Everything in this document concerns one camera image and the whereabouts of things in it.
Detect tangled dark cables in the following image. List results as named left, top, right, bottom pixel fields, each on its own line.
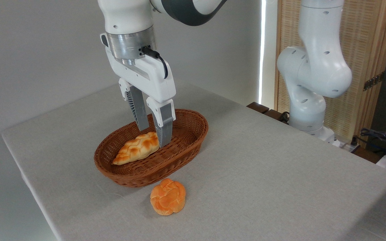
left=350, top=128, right=386, bottom=158

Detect round knotted bread roll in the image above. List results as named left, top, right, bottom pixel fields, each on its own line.
left=150, top=178, right=186, bottom=216

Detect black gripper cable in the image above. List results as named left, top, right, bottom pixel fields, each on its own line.
left=141, top=46, right=169, bottom=80

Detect brown oval wicker basket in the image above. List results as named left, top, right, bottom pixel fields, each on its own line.
left=94, top=108, right=209, bottom=188

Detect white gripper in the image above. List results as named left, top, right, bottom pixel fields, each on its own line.
left=105, top=46, right=177, bottom=149

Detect dark wooden block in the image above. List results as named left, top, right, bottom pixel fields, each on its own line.
left=263, top=109, right=290, bottom=125
left=246, top=102, right=270, bottom=114

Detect metal screen hinge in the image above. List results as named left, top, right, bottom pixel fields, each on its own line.
left=363, top=72, right=385, bottom=91

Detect bamboo folding screen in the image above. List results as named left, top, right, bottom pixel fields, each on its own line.
left=274, top=0, right=386, bottom=145

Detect long braided bread loaf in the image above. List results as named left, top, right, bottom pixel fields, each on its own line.
left=112, top=132, right=162, bottom=166

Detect grey tablecloth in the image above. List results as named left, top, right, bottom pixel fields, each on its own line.
left=1, top=82, right=386, bottom=241

